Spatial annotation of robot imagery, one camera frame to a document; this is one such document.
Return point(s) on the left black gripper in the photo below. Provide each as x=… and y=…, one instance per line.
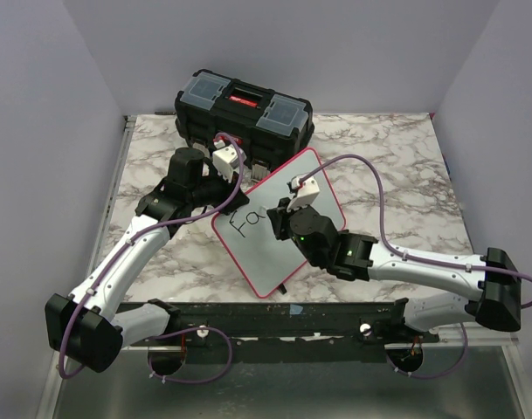
x=228, y=187

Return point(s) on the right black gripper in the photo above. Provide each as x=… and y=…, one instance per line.
x=279, y=216

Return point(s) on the pink framed whiteboard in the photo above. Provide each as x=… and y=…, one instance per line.
x=247, y=234

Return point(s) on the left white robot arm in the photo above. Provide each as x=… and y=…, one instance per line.
x=86, y=325

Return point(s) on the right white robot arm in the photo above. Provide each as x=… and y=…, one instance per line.
x=473, y=288

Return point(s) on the black plastic toolbox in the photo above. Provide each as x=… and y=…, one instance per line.
x=270, y=127

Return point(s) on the blue tape piece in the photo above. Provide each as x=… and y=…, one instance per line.
x=295, y=309

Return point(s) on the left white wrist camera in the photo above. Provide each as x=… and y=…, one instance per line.
x=226, y=161

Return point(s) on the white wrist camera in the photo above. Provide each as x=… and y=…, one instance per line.
x=226, y=161
x=304, y=192

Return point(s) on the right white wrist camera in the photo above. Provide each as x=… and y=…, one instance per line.
x=304, y=192

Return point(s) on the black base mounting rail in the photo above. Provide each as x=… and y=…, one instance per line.
x=266, y=333

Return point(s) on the aluminium frame rail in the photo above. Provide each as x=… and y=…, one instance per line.
x=53, y=382

